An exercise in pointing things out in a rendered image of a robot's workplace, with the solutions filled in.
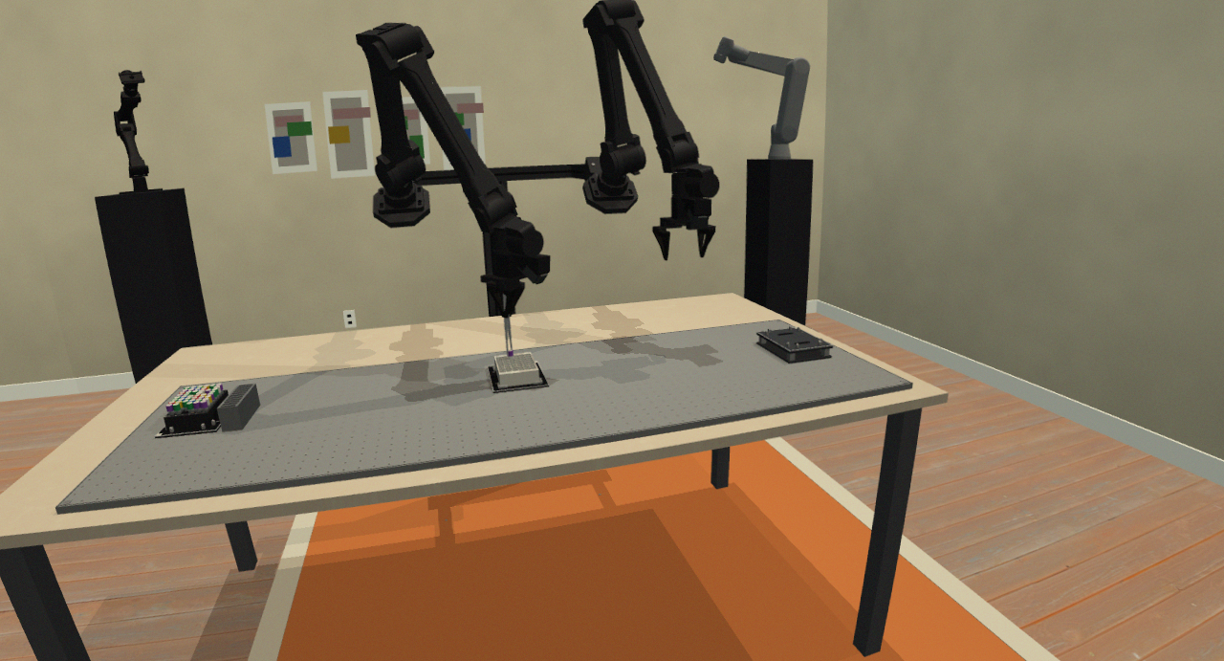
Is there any cream grid rack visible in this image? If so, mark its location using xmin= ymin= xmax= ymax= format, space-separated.
xmin=494 ymin=353 xmax=539 ymax=386

